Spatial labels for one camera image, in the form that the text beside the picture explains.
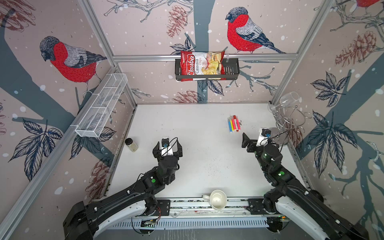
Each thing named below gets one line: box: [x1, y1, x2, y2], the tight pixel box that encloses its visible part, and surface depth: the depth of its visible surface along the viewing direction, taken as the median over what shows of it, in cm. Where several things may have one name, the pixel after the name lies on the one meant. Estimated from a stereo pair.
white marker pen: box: [233, 115, 239, 132], surface depth 109 cm
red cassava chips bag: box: [180, 51, 226, 82], surface depth 90 cm
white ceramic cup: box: [203, 189, 228, 211], surface depth 74 cm
